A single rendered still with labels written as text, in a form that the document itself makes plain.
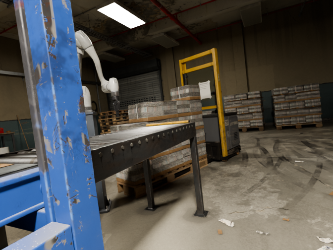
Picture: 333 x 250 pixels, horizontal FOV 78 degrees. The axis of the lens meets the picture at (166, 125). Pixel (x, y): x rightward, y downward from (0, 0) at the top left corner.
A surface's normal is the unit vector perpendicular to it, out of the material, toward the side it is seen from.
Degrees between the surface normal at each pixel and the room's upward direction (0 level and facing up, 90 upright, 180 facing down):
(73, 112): 90
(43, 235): 0
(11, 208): 90
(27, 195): 90
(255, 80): 90
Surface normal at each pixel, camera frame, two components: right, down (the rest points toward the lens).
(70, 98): 0.90, -0.06
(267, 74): -0.43, 0.10
